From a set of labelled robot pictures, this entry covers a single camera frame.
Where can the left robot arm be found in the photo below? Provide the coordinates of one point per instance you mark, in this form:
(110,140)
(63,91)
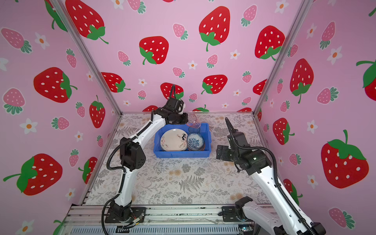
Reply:
(129,157)

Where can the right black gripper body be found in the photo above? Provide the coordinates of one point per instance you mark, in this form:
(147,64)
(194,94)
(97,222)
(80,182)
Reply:
(225,153)

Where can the cream floral plate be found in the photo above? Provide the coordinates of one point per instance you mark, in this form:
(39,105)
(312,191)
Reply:
(174,140)

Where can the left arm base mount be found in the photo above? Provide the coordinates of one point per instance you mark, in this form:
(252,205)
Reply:
(125,215)

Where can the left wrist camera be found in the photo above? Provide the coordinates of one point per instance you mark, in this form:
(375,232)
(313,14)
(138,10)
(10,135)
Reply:
(174,105)

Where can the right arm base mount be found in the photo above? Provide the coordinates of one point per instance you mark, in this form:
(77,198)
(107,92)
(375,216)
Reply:
(233,214)

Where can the blue white speckled bowl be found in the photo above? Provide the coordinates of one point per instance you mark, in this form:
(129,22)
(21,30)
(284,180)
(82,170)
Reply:
(195,142)

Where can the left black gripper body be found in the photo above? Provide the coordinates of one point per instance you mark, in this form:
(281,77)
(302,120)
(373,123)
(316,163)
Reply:
(179,118)

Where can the green glass cup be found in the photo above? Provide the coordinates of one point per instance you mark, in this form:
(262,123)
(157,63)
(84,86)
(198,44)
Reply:
(194,130)

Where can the pink glass cup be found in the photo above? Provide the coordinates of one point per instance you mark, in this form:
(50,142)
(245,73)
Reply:
(193,121)

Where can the blue plastic bin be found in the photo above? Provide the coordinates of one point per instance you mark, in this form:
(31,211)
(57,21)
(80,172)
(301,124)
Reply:
(205,133)

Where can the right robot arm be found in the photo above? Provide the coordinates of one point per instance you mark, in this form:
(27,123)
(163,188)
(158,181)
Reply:
(289,218)

